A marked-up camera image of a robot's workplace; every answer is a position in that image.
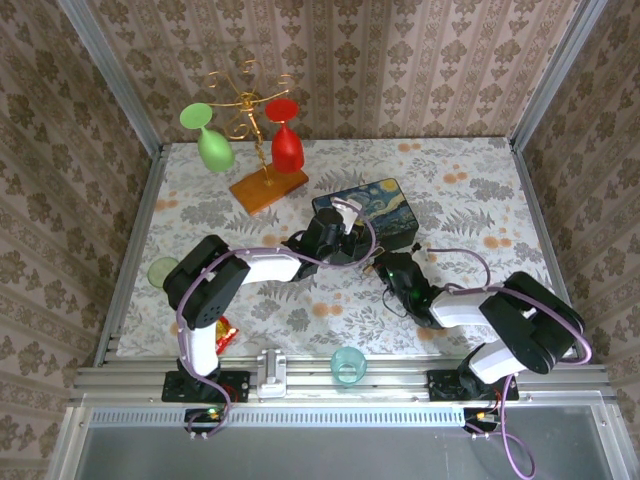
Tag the starry night painted box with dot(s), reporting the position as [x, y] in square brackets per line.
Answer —
[390, 210]

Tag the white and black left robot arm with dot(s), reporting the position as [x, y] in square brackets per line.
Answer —
[270, 265]

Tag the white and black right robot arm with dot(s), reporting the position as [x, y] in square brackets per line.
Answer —
[525, 325]

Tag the red wine glass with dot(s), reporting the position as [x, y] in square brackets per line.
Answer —
[288, 150]

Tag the teal translucent plastic cup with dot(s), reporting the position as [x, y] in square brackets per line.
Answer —
[349, 367]

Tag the red snack packet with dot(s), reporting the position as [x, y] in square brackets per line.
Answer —
[227, 337]

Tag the green wine glass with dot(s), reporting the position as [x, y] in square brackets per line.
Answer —
[215, 150]

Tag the white table clamp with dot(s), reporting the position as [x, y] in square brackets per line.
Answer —
[271, 372]

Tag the small black LED circuit board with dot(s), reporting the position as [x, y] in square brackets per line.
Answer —
[477, 417]
[200, 416]

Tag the green translucent plastic cup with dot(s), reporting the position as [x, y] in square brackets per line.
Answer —
[159, 272]

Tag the aluminium table edge rail long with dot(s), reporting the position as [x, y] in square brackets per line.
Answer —
[400, 381]

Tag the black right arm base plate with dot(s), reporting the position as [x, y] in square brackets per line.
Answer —
[442, 387]

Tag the aluminium table side rail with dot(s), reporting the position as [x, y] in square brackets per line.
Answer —
[542, 220]
[137, 240]

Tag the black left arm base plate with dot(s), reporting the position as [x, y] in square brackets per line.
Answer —
[237, 387]

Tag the aluminium frame post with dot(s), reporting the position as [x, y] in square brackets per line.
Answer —
[107, 70]
[560, 70]

